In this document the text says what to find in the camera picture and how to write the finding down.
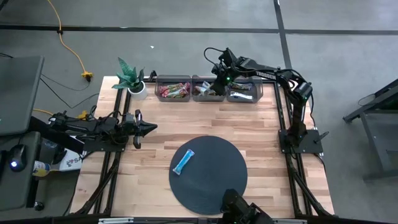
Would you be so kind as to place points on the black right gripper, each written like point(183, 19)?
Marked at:
point(223, 81)

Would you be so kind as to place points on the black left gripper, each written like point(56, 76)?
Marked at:
point(137, 130)

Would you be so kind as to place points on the green blue orange granola bar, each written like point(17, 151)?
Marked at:
point(241, 86)

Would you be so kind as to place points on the white and blue snack bar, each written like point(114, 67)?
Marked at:
point(241, 95)

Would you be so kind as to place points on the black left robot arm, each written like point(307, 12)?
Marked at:
point(93, 126)

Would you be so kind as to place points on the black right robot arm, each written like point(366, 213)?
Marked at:
point(265, 73)

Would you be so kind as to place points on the grey translucent plastic bin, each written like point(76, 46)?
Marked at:
point(157, 79)
point(258, 93)
point(199, 78)

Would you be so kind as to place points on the snake plant in white pot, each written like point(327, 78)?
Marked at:
point(138, 91)

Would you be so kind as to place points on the yellow power plug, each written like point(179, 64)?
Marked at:
point(83, 115)

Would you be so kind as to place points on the round dark woven placemat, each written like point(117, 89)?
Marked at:
point(211, 174)

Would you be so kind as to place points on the white printed box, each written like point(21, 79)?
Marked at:
point(73, 161)

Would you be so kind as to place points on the yellow and white bottle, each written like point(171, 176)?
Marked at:
point(40, 168)

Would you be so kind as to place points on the dark bulky object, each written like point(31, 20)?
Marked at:
point(239, 207)

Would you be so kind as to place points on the dark grey laptop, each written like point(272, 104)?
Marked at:
point(18, 93)

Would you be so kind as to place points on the black computer mouse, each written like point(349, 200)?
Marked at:
point(17, 157)

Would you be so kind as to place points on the grey desk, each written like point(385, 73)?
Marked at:
point(15, 189)

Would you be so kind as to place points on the black metal stand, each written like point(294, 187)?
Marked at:
point(373, 124)

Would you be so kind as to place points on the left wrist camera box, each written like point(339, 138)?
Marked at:
point(129, 118)

